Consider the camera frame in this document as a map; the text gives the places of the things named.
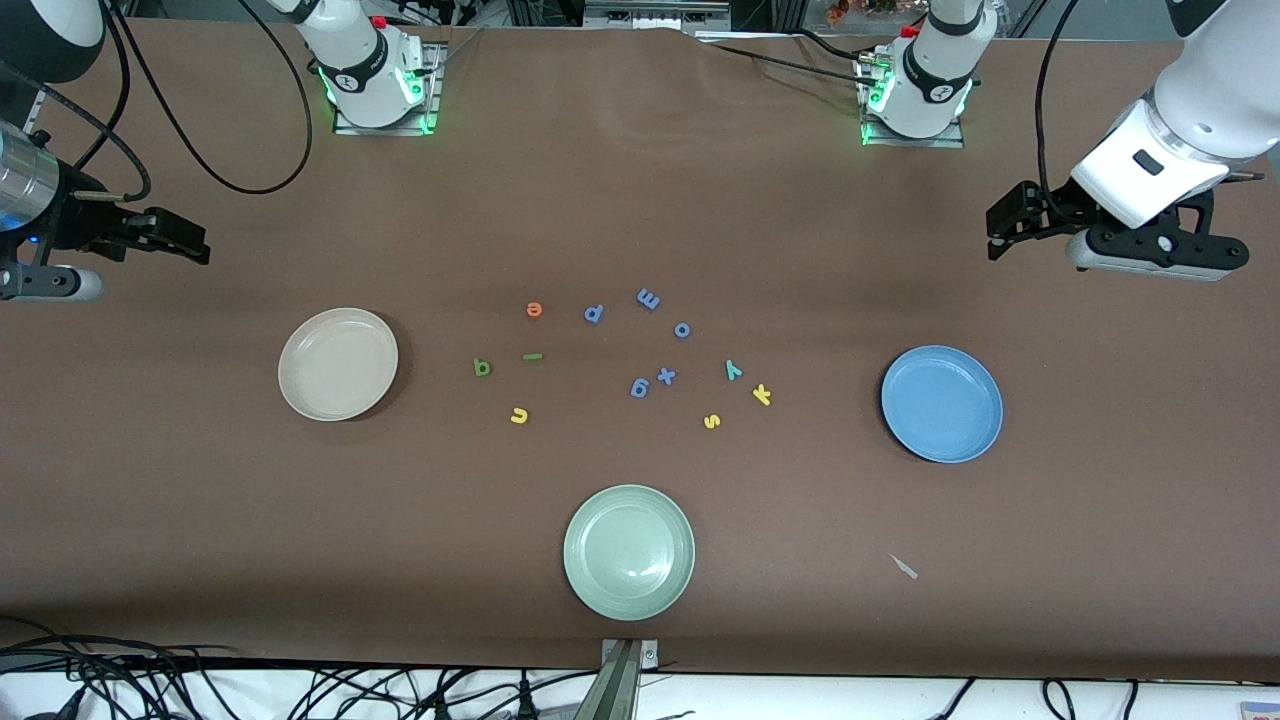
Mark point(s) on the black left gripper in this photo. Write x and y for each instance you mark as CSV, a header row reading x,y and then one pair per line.
x,y
1052,212

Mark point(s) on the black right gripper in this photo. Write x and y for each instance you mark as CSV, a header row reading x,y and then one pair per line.
x,y
72,215

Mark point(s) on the yellow foam letter k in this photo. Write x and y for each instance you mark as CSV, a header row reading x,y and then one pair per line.
x,y
762,395

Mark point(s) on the teal foam letter y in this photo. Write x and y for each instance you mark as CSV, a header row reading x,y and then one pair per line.
x,y
733,371

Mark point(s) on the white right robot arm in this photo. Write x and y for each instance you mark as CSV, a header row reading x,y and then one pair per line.
x,y
365,70

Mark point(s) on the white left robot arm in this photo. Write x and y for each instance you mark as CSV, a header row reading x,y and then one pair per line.
x,y
1200,100

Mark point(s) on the beige brown plate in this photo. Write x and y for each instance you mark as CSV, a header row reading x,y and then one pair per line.
x,y
335,365

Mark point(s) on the blue plate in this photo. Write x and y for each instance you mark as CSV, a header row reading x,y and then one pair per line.
x,y
940,405

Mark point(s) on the small grey paper scrap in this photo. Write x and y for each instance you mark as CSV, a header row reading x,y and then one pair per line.
x,y
904,567

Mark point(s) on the blue foam letter m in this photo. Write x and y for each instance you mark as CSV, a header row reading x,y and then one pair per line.
x,y
648,298

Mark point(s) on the brown table cover sheet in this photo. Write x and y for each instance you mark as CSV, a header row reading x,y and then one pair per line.
x,y
640,200

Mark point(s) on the blue foam letter g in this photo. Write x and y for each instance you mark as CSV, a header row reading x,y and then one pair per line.
x,y
636,392

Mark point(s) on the pale green plate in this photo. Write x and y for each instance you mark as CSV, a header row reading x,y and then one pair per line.
x,y
628,552

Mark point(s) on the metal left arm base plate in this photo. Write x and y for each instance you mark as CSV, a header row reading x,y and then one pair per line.
x,y
915,143

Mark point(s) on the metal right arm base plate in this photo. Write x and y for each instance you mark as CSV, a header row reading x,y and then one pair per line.
x,y
385,129

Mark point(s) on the aluminium frame profile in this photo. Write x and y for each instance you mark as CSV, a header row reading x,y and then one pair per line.
x,y
655,14

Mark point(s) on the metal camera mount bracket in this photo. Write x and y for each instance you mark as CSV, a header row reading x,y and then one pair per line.
x,y
628,660

